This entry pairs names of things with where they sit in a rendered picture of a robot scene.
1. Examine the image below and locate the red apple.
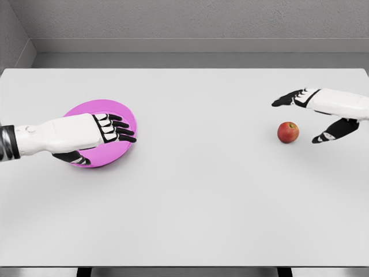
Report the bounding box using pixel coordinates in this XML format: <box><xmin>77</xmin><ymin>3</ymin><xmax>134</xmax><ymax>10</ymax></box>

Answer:
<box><xmin>277</xmin><ymin>121</ymin><xmax>300</xmax><ymax>144</ymax></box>

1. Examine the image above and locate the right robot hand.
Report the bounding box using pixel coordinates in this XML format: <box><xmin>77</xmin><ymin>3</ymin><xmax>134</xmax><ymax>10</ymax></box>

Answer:
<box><xmin>271</xmin><ymin>87</ymin><xmax>369</xmax><ymax>145</ymax></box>

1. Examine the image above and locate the pink round plate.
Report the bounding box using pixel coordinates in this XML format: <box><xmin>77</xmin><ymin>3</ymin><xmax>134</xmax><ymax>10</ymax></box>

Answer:
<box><xmin>62</xmin><ymin>99</ymin><xmax>138</xmax><ymax>169</ymax></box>

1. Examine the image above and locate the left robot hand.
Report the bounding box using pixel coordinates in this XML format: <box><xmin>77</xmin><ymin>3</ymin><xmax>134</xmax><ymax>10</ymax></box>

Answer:
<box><xmin>45</xmin><ymin>113</ymin><xmax>137</xmax><ymax>167</ymax></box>

